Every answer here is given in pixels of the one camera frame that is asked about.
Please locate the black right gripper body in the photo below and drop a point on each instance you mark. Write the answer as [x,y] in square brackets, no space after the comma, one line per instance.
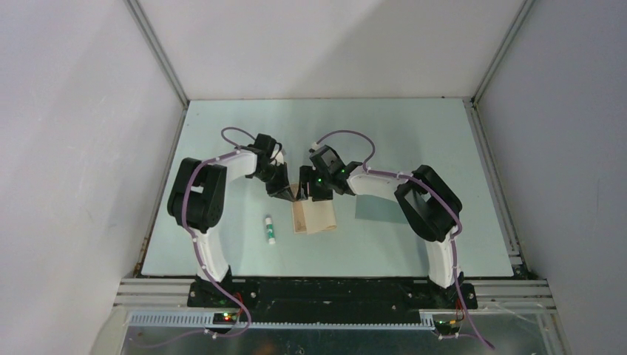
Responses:
[320,187]

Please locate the left controller board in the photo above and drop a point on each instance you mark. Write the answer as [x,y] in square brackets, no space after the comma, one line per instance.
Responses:
[225,318]

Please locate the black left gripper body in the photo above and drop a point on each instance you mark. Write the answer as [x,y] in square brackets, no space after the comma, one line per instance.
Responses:
[274,177]

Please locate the right controller board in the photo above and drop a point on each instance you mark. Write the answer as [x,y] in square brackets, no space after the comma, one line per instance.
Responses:
[447,328]

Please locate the green white glue stick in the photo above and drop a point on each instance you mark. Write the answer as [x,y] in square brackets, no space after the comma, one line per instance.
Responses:
[269,230]

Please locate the aluminium frame rail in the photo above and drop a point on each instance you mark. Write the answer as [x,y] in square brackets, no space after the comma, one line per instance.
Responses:
[532,295]

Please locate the controller board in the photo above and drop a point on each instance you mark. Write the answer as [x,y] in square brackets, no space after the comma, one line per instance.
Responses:
[225,318]
[447,328]

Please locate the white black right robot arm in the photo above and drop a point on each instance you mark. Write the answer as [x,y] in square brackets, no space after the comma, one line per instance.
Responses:
[429,205]

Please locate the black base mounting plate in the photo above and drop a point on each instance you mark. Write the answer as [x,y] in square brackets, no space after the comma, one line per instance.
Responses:
[327,300]

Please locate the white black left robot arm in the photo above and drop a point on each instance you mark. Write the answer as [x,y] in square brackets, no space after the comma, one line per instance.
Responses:
[197,198]

